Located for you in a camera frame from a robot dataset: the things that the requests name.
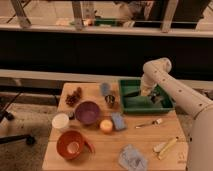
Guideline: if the green plastic tray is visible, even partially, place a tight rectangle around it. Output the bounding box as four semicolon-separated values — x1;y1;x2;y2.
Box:
118;79;174;115

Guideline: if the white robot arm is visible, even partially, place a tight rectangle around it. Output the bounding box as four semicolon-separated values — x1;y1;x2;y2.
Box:
141;58;213;171

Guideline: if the blue sponge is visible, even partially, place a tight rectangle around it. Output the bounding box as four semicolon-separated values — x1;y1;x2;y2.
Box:
111;113;126;131

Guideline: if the white cup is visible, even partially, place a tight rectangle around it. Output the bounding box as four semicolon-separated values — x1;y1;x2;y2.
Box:
52;113;69;130

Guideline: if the purple bowl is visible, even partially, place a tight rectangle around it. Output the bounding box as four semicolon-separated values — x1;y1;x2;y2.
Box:
74;101;100;125

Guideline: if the black dish brush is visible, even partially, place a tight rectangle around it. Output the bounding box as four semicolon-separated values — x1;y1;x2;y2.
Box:
123;89;165;104

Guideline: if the orange fruit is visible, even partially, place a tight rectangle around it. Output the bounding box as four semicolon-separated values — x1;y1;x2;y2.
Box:
100;119;113;134

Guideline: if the cream spatula piece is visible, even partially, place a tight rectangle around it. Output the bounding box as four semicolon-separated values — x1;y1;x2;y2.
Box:
153;142;167;153

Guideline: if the orange spoon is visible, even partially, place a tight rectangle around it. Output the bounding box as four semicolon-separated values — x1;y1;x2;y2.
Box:
84;137;95;153

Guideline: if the yellow banana toy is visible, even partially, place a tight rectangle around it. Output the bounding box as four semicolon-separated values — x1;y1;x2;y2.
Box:
158;137;179;160

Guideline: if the black office chair base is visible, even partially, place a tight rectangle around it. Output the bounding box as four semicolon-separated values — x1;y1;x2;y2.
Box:
0;91;37;146

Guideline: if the orange bowl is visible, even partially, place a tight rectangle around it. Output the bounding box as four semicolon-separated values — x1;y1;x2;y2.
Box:
56;130;84;160

